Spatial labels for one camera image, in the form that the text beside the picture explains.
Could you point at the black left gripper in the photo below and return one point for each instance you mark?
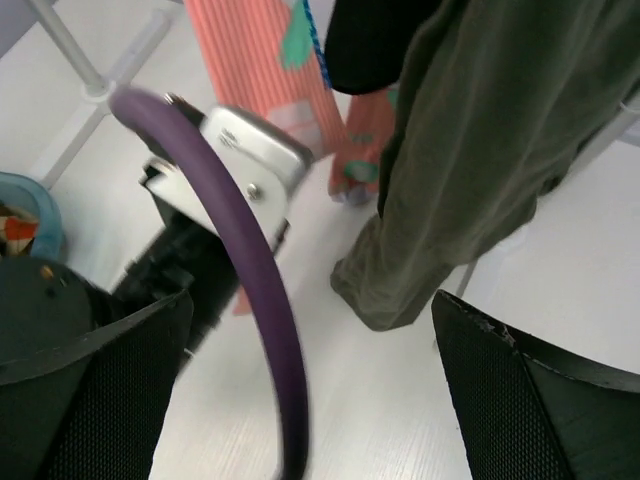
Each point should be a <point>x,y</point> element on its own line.
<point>183,256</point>

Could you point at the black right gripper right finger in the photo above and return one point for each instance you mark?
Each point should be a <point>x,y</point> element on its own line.
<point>528,409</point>

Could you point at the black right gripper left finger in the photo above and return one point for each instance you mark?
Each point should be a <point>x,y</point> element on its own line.
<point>93,407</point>

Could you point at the pink patterned sock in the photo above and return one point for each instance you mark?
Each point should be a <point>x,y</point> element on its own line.
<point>262,56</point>
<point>355,169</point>

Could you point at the beige argyle sock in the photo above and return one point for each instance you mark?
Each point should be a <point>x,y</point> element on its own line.
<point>18,231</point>

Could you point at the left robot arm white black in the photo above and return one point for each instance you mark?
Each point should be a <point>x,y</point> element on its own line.
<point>51,316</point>

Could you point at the teal plastic basin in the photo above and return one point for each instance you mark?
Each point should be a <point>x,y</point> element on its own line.
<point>28,196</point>

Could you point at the silver clothes rack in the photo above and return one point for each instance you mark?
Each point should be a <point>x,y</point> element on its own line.
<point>96,87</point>

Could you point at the olive green hanging garment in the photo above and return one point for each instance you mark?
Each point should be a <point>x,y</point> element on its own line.
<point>496,100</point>

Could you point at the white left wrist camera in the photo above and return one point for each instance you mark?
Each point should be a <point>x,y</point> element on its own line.
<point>266,163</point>

